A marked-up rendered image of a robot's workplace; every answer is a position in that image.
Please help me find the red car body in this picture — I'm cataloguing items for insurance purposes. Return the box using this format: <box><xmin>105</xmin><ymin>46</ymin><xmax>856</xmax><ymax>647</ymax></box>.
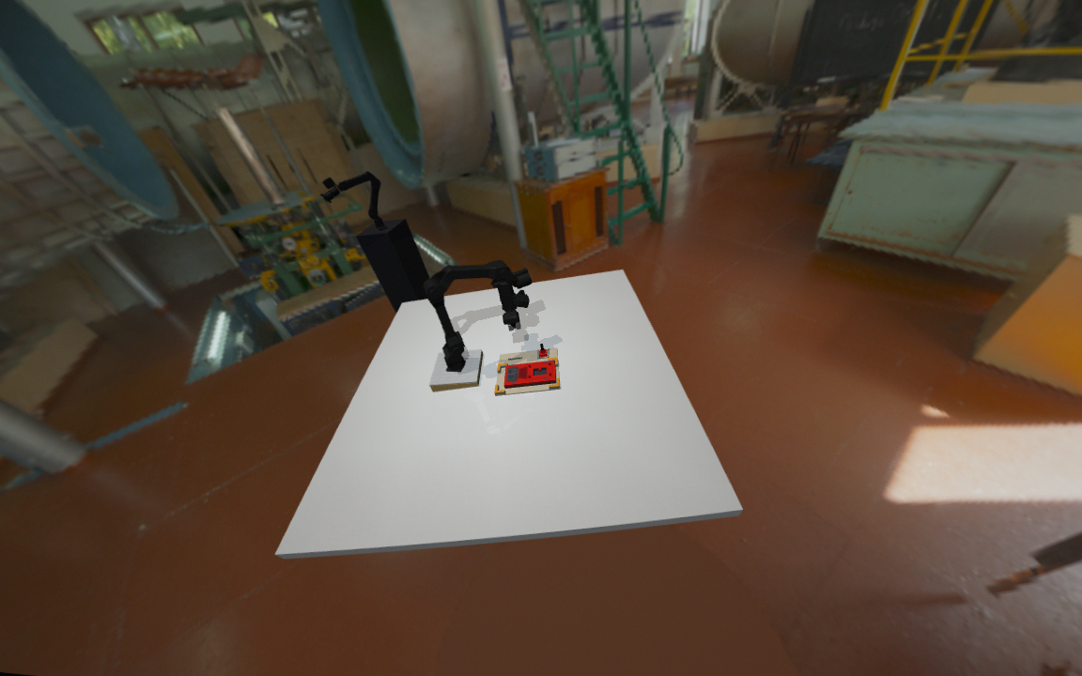
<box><xmin>503</xmin><ymin>361</ymin><xmax>556</xmax><ymax>389</ymax></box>

